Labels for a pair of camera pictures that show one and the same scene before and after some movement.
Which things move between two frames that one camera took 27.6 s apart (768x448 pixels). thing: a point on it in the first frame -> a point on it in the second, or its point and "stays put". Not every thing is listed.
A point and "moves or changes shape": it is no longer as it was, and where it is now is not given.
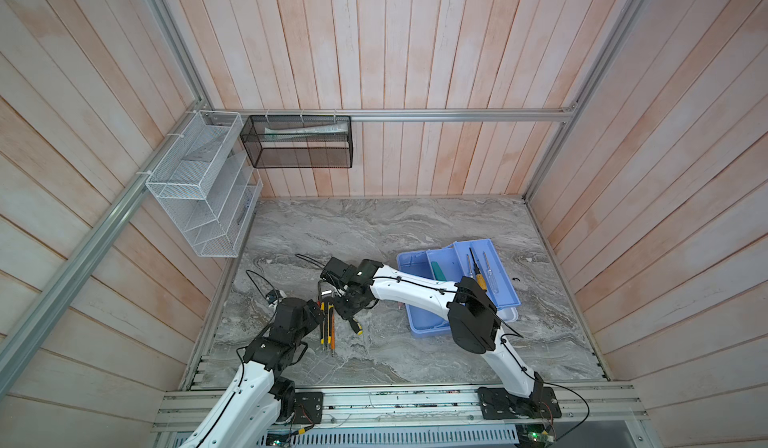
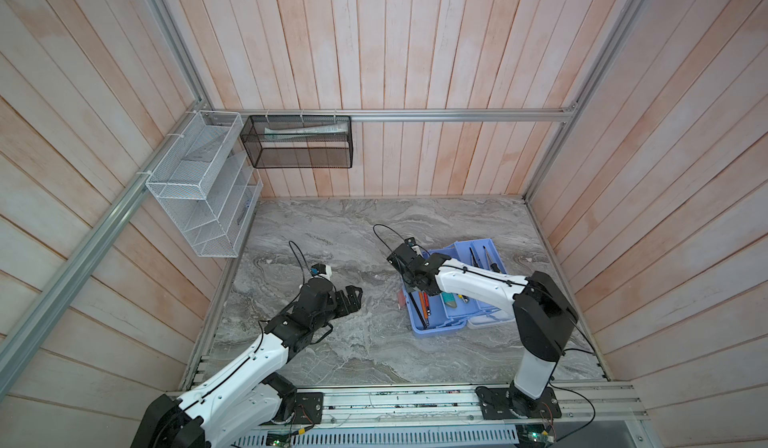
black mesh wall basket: (299, 141) stays put
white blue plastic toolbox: (475, 259) stays put
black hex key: (322, 295) moves or changes shape
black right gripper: (342, 310) -> (405, 281)
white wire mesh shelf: (204, 182) stays put
